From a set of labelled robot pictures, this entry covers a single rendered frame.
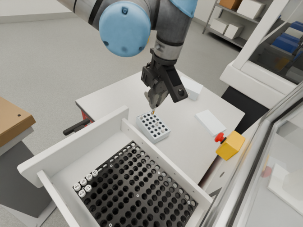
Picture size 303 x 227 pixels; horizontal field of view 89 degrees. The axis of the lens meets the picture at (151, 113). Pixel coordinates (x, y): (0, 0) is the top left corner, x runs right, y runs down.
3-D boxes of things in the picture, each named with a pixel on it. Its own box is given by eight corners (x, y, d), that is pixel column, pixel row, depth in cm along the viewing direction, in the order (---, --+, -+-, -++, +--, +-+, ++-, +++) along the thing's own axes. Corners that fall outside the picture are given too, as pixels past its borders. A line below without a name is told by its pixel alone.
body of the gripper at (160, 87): (156, 76, 57) (164, 44, 48) (171, 90, 53) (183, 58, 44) (139, 81, 53) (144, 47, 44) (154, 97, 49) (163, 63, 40)
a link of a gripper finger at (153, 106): (145, 100, 61) (150, 81, 54) (154, 111, 58) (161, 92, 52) (139, 102, 59) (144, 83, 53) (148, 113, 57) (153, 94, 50)
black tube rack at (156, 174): (77, 194, 38) (71, 187, 33) (130, 150, 48) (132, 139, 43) (140, 283, 30) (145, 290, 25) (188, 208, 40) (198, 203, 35)
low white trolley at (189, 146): (92, 167, 123) (75, 100, 66) (145, 127, 159) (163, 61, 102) (143, 230, 103) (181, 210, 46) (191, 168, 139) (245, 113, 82)
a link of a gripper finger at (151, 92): (155, 98, 56) (162, 78, 49) (158, 101, 55) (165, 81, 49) (144, 102, 53) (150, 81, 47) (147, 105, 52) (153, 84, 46)
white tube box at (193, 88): (173, 91, 83) (176, 83, 79) (178, 83, 89) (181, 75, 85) (195, 101, 81) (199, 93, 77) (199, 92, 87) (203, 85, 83)
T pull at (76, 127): (62, 133, 41) (61, 130, 40) (88, 120, 45) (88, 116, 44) (70, 143, 39) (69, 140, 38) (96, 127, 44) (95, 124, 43)
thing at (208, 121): (194, 116, 74) (195, 114, 72) (206, 111, 78) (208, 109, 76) (212, 137, 67) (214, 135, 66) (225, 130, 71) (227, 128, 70)
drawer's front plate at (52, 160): (35, 183, 39) (15, 166, 31) (123, 124, 56) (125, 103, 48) (39, 188, 38) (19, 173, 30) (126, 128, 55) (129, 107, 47)
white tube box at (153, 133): (135, 122, 65) (136, 116, 62) (151, 115, 69) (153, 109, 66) (152, 144, 59) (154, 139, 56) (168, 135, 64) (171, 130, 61)
